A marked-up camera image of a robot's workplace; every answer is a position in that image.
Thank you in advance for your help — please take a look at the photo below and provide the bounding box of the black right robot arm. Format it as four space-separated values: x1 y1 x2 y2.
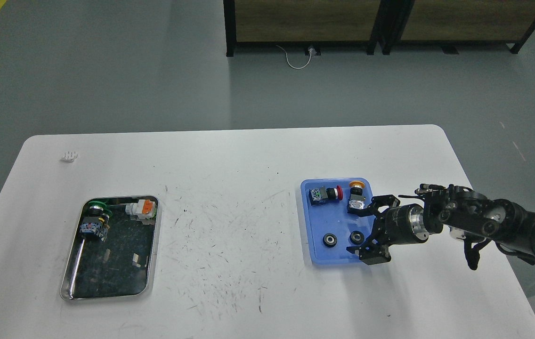
347 181 535 270

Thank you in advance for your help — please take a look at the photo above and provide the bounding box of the silver metal tray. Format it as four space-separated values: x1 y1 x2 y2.
59 195 161 301

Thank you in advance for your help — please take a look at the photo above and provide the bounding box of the blue plastic tray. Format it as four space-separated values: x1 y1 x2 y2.
300 178 375 265

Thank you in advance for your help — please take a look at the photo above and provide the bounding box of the black gear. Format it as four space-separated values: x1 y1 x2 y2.
322 233 337 248
349 230 365 245

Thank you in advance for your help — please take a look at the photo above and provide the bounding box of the small white plastic part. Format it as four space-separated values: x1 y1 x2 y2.
60 152 79 163

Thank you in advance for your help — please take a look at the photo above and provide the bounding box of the green push button switch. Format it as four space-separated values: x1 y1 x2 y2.
78 200 113 242

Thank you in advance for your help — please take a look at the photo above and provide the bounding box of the wooden cabinet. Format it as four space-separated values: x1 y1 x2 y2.
381 0 535 55
223 0 388 57

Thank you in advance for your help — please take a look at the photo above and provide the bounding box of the red push button switch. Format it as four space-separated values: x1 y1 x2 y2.
308 186 343 206

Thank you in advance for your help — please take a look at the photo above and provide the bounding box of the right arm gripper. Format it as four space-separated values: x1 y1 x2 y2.
346 194 430 266

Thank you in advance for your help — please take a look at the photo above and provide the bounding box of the wooden cabinet left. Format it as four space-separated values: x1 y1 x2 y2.
223 0 388 57

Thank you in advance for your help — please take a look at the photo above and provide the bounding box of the yellow push button switch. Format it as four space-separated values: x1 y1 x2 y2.
347 180 366 216

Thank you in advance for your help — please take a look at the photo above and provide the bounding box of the white orange connector block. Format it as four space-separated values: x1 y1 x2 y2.
125 199 157 225

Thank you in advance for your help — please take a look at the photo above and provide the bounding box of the wooden cabinet right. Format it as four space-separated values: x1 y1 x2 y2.
381 0 535 55

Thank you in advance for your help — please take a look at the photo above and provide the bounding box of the white cable on floor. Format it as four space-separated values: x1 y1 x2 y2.
275 44 320 70

